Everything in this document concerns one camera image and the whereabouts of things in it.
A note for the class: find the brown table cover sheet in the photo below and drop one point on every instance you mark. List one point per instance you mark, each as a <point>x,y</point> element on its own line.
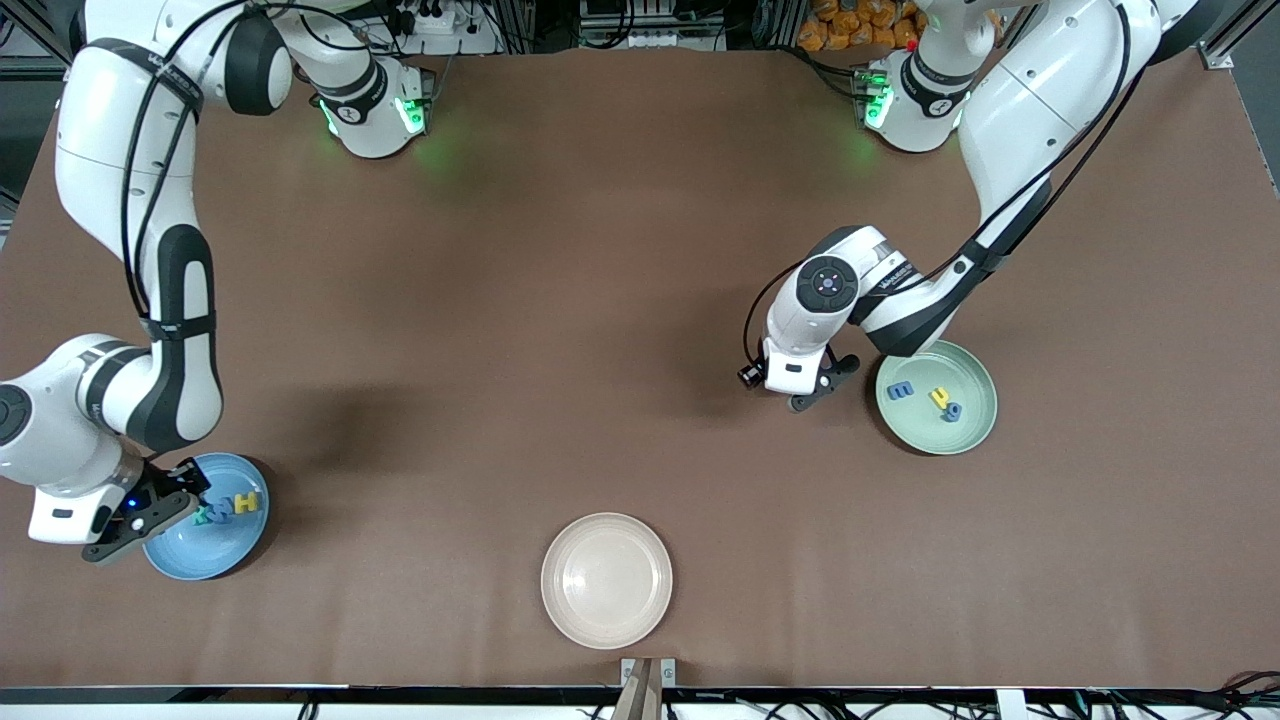
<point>640,200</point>

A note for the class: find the blue plate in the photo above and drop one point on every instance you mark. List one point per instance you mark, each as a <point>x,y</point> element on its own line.
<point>215,555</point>

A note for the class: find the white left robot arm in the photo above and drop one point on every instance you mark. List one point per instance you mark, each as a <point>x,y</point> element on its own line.
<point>1040,100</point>

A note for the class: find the metal camera pole bracket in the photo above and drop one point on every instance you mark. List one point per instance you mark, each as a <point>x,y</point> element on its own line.
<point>648,700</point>

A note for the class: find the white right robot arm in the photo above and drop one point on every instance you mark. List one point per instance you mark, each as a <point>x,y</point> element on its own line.
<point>100,150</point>

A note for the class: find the green plate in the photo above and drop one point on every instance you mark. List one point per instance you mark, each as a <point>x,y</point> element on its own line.
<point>975,380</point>

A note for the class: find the yellow foam letter H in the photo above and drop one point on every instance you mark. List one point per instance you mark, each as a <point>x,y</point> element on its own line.
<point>247,503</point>
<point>939,398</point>

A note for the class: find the blue foam letter e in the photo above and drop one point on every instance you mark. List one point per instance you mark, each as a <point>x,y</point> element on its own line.
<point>900,391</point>

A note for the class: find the blue foam letter W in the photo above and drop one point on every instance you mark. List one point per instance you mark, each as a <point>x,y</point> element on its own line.
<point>226,508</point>

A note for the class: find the blue foam letter g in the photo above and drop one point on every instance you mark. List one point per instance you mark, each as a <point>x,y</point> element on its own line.
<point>951,412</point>

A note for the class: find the aluminium frame post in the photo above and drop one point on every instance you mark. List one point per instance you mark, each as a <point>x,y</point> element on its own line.
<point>1225,60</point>

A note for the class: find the teal foam letter R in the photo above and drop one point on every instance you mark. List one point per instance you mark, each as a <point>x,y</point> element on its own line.
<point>205,516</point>

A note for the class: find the orange objects pile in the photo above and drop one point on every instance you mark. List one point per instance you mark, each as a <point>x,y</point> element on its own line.
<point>840,25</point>

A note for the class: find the beige plate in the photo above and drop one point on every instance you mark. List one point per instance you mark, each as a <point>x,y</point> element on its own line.
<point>606,580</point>

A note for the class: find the white power strip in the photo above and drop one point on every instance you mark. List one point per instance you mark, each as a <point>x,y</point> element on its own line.
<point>450,42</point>

